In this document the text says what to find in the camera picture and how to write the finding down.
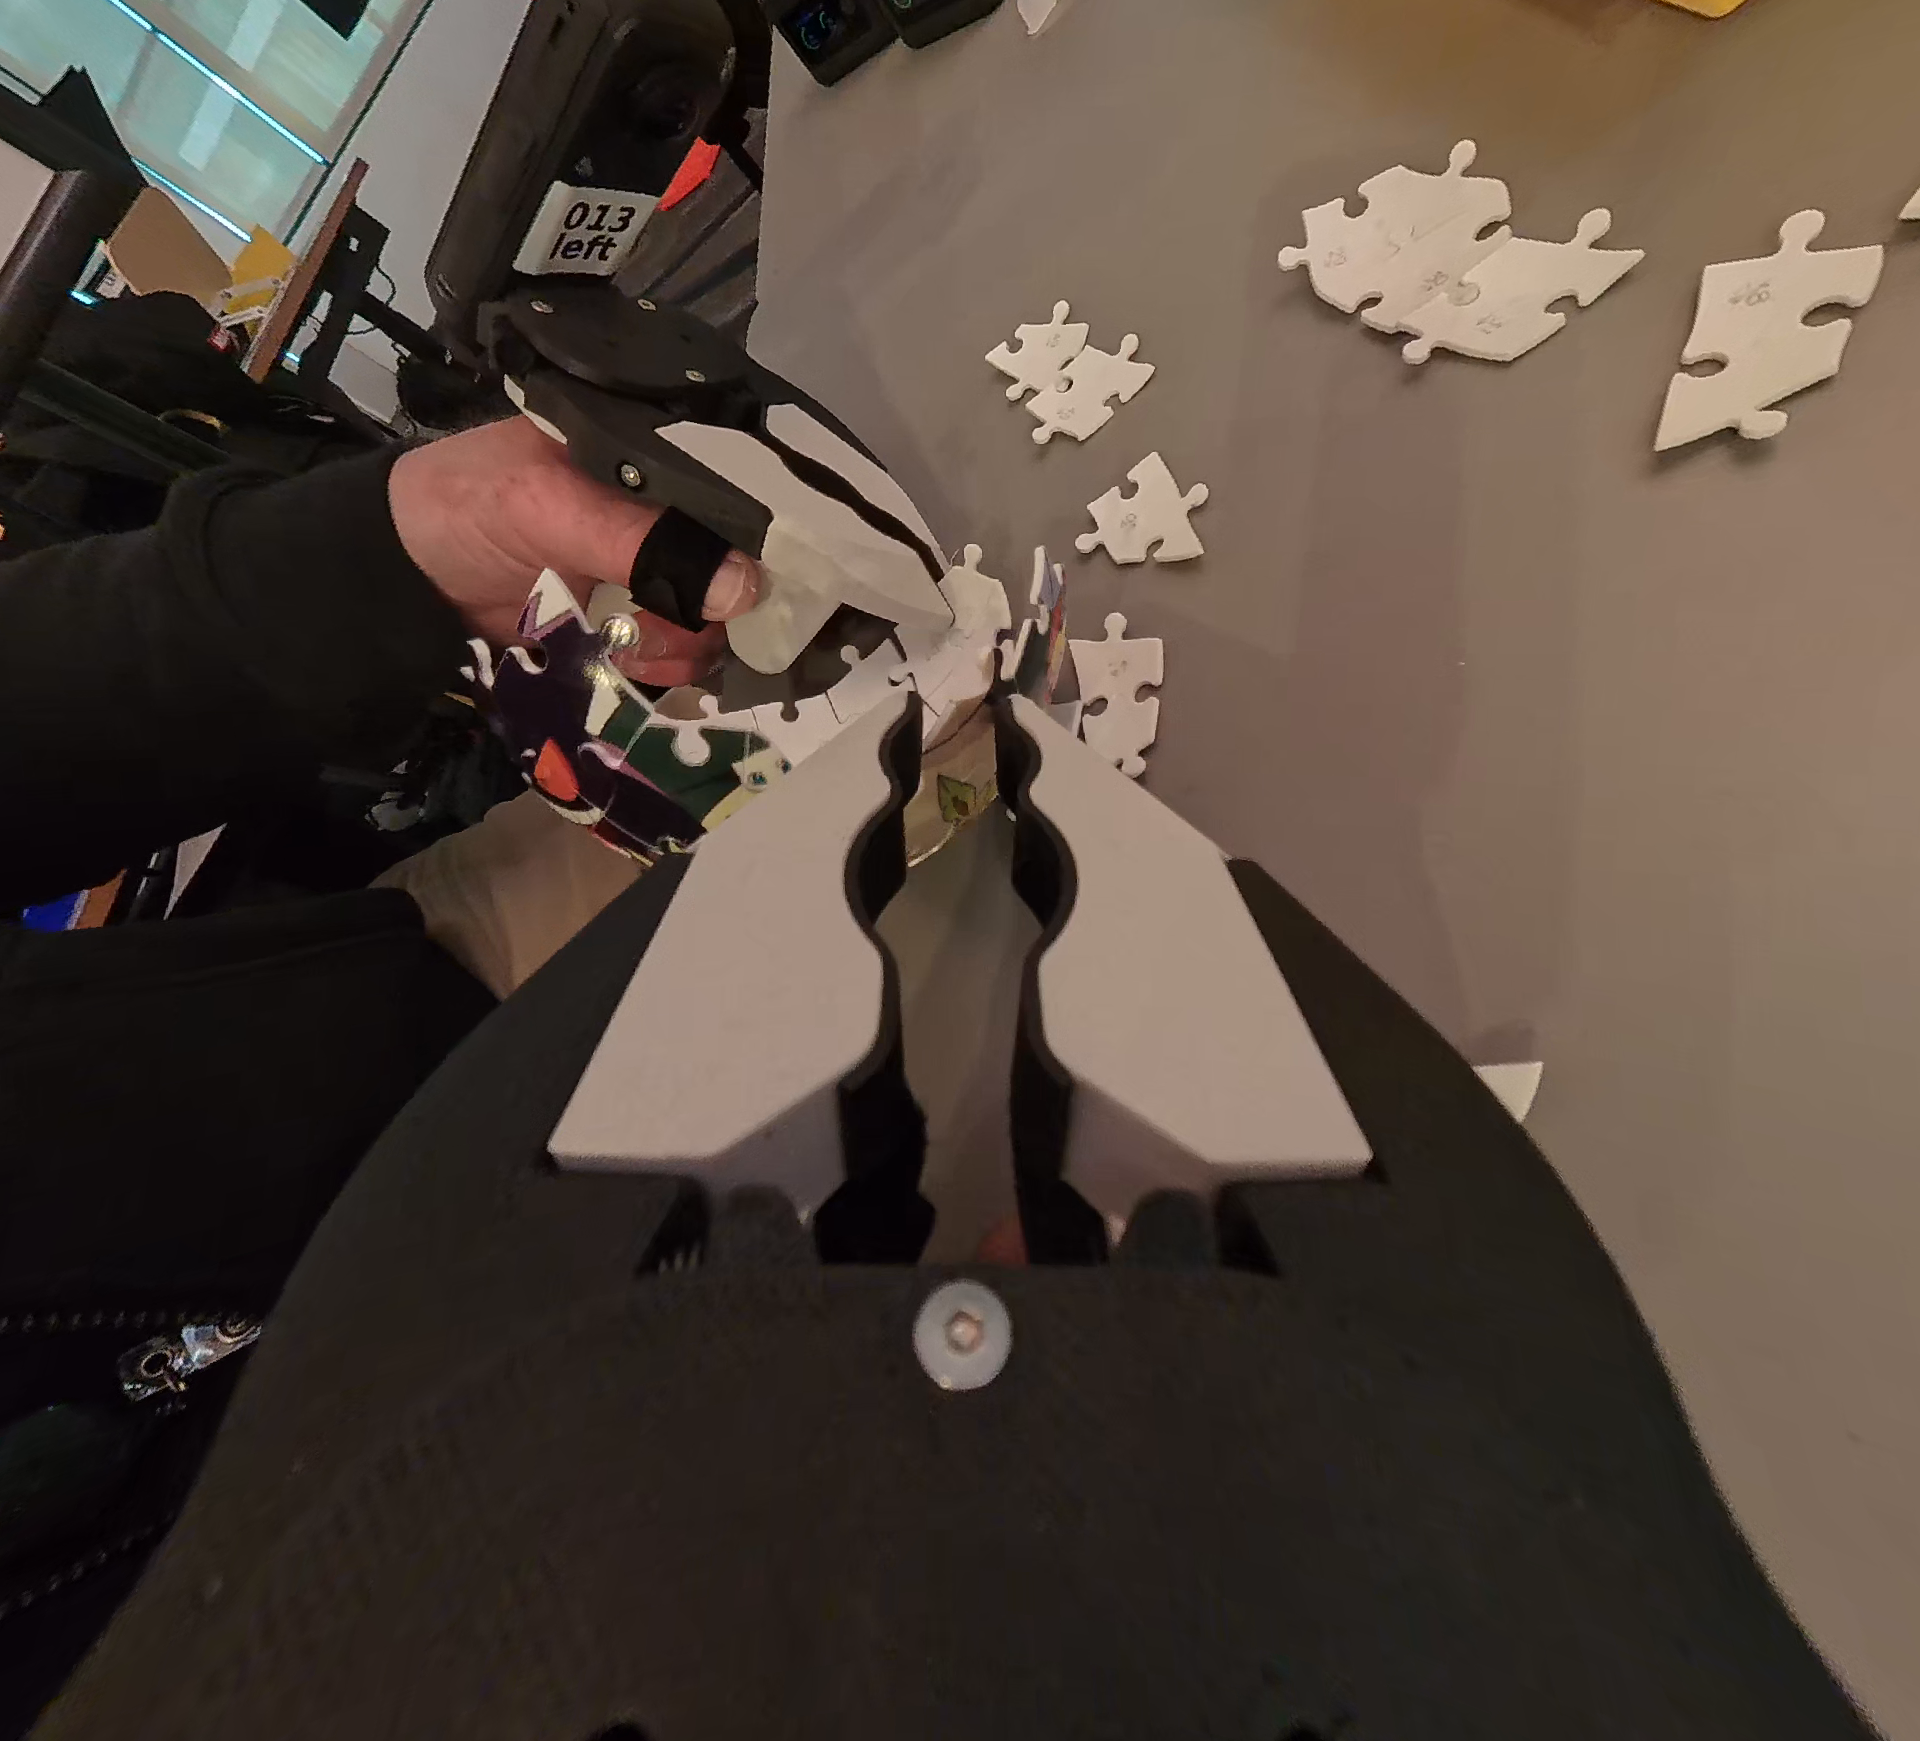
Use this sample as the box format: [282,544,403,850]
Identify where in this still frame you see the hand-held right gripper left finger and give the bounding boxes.
[547,692,925,1240]

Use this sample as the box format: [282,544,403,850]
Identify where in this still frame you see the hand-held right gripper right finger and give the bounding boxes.
[997,695,1374,1240]

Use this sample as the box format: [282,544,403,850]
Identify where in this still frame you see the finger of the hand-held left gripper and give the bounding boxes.
[663,417,965,636]
[761,398,952,595]

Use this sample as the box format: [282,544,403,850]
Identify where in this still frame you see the partly built puzzle ball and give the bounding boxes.
[476,542,1085,876]

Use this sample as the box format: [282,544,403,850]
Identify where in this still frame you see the joined white puzzle pieces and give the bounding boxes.
[1278,139,1517,334]

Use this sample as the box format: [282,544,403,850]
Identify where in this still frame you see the person's left hand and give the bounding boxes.
[387,414,782,697]

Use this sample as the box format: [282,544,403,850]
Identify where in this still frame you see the person's tan trousers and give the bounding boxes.
[367,793,667,1000]

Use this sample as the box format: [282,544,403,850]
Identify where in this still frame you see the black desk frame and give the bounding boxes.
[0,69,151,423]

